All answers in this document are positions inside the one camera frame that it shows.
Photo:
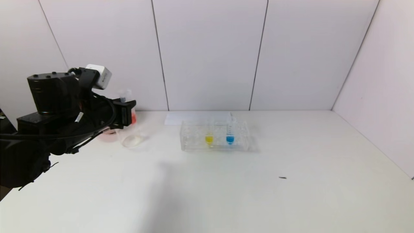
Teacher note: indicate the test tube with blue liquid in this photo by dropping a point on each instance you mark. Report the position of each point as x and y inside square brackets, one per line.
[230, 139]

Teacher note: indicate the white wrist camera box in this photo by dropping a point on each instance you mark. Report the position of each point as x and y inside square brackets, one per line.
[102, 76]

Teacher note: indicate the clear plastic beaker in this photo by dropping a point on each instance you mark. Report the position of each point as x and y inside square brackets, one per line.
[132, 139]

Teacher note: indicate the test tube with red liquid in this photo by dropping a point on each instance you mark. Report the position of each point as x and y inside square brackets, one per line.
[133, 117]

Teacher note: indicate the clear plastic test tube rack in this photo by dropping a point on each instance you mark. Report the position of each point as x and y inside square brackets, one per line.
[241, 142]

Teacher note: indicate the pink bowl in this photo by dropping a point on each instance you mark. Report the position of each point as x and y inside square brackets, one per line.
[108, 136]

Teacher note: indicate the white paper sheet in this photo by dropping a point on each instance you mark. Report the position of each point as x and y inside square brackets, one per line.
[194, 117]

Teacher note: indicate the orange and black left arm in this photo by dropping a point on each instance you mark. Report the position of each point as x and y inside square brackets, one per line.
[19, 161]

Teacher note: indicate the test tube with yellow liquid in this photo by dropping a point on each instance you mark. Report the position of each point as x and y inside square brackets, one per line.
[209, 139]

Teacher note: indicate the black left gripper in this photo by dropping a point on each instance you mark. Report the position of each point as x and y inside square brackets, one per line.
[125, 114]

